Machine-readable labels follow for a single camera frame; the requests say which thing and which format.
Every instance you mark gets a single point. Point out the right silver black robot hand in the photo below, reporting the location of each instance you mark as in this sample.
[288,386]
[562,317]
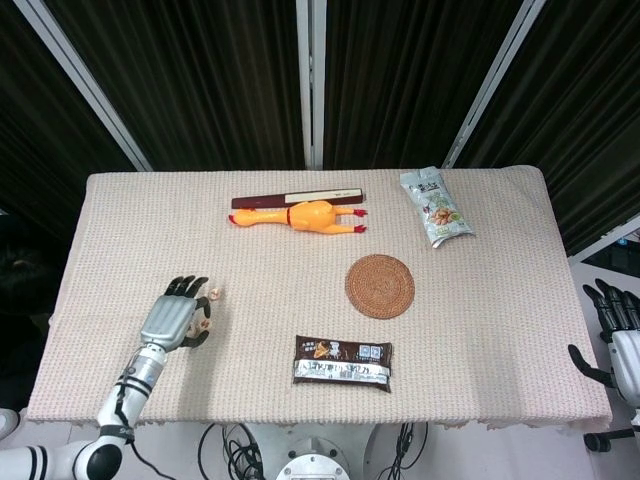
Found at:
[627,360]

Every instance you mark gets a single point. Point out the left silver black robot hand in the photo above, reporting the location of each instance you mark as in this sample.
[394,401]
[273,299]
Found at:
[167,322]

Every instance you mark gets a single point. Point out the small wooden button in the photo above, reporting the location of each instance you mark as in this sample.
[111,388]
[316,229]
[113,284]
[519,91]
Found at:
[202,327]
[215,293]

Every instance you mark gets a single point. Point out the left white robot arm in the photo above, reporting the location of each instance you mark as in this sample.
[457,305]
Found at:
[130,390]

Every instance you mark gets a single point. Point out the round woven rattan coaster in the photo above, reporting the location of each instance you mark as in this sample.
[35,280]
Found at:
[380,286]

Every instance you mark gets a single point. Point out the black caster wheel base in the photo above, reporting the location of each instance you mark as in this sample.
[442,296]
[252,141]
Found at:
[595,441]

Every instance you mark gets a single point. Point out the beige woven tablecloth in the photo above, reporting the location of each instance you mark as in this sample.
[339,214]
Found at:
[250,270]

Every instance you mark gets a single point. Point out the person in black clothes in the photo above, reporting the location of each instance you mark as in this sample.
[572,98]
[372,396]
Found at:
[20,300]

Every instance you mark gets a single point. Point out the long dark red box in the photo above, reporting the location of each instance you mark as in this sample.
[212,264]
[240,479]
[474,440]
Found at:
[260,201]

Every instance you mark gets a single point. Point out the yellow rubber chicken toy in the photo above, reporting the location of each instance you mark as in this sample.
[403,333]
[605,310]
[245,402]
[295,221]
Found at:
[310,217]

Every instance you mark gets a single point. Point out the brown snack package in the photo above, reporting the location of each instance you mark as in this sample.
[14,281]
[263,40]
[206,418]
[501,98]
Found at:
[342,365]

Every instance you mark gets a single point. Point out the white robot torso with flange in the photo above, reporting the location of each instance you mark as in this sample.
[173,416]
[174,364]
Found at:
[312,465]

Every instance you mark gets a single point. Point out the black curtain panel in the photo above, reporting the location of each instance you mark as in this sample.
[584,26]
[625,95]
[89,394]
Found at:
[590,100]
[40,125]
[200,75]
[400,75]

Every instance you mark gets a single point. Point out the silver nut snack bag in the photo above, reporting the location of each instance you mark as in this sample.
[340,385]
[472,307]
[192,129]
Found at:
[442,215]

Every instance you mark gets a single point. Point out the white metal frame post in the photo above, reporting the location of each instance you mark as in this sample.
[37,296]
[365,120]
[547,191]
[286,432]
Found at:
[602,245]
[304,75]
[81,80]
[492,80]

